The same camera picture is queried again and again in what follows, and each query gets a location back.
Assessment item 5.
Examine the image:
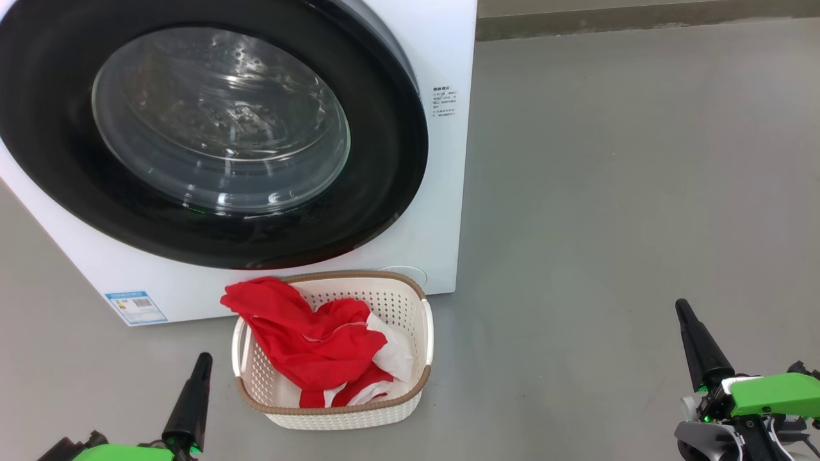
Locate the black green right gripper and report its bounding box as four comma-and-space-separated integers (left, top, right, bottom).
675, 298, 820, 423

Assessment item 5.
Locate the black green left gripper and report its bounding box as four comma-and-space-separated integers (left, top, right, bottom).
37, 352, 213, 461

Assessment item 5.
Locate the red and white garment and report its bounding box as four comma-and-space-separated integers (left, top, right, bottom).
220, 277, 416, 408

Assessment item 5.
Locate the round black glass washer door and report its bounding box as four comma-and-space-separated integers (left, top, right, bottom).
0, 0, 429, 270

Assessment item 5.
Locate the cream perforated laundry basket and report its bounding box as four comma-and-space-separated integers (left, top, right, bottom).
232, 270, 434, 431

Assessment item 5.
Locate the white washing machine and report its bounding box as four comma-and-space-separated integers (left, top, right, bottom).
0, 0, 478, 327

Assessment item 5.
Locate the blue energy label sticker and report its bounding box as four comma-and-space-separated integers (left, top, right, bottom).
105, 291, 168, 325

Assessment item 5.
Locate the round white filter cover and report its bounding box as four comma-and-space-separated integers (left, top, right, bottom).
378, 266, 428, 287

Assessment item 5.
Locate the printed text notice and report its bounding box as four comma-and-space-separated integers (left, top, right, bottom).
432, 85, 458, 118

